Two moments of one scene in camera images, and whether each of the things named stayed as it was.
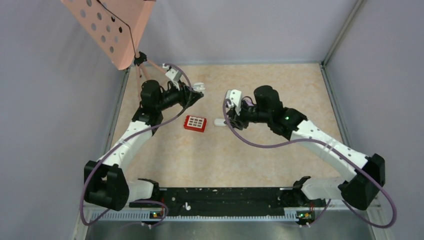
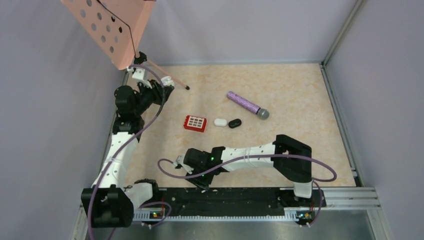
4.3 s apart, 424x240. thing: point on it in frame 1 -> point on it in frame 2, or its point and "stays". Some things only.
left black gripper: (187, 97) -> (158, 92)
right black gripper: (237, 121) -> (203, 183)
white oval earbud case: (219, 122) stays
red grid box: (195, 123) stays
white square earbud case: (198, 86) -> (167, 81)
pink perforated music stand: (118, 26) stays
